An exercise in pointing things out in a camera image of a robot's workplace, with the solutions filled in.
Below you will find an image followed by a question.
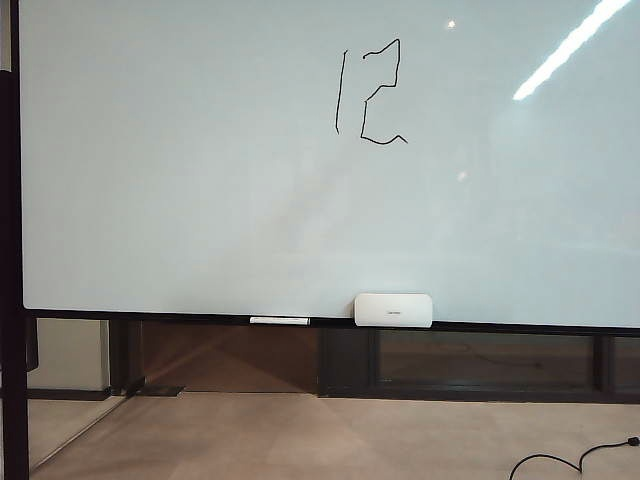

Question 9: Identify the black floor power cable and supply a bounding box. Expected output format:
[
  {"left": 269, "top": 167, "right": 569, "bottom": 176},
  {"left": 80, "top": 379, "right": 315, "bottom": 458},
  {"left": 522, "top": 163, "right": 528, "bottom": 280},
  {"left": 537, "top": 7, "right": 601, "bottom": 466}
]
[{"left": 507, "top": 435, "right": 640, "bottom": 480}]

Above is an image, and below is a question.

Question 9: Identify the black floor door plate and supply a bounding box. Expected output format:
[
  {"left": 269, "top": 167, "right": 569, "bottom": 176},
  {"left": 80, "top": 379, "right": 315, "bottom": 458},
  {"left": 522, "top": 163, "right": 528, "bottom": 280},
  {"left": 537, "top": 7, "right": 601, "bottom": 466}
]
[{"left": 125, "top": 383, "right": 187, "bottom": 398}]

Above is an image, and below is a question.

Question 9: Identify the black whiteboard stand frame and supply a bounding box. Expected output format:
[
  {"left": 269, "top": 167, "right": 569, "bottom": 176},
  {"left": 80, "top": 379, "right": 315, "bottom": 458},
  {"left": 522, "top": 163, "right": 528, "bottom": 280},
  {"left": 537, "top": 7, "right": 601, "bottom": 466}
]
[{"left": 0, "top": 0, "right": 40, "bottom": 480}]

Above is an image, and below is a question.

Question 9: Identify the brown wooden wall panel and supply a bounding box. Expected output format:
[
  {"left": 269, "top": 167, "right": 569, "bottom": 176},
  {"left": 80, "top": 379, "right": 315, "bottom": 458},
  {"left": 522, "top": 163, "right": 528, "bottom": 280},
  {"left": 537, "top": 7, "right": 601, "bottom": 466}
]
[{"left": 139, "top": 320, "right": 321, "bottom": 393}]

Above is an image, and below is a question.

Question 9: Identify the white whiteboard eraser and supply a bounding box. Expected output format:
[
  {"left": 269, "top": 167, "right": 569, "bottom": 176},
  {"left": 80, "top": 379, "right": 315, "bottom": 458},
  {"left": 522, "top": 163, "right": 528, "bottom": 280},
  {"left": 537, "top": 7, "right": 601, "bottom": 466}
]
[{"left": 352, "top": 292, "right": 434, "bottom": 329}]

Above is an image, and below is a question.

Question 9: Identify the white marker on tray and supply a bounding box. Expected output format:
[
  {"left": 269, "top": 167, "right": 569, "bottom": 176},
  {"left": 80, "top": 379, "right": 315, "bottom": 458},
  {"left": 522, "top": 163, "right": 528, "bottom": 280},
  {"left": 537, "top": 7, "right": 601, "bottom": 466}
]
[{"left": 248, "top": 315, "right": 312, "bottom": 326}]

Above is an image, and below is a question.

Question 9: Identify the dark framed glass partition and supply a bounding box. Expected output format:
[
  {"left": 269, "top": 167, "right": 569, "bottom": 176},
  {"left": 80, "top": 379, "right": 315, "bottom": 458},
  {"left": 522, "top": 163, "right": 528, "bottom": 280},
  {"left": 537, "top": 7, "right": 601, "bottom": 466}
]
[{"left": 316, "top": 326, "right": 640, "bottom": 402}]

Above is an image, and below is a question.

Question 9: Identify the white glass whiteboard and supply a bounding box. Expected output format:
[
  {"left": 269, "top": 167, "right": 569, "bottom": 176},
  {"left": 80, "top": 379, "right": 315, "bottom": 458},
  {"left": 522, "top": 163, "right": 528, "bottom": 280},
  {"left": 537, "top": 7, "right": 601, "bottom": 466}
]
[{"left": 16, "top": 0, "right": 640, "bottom": 336}]

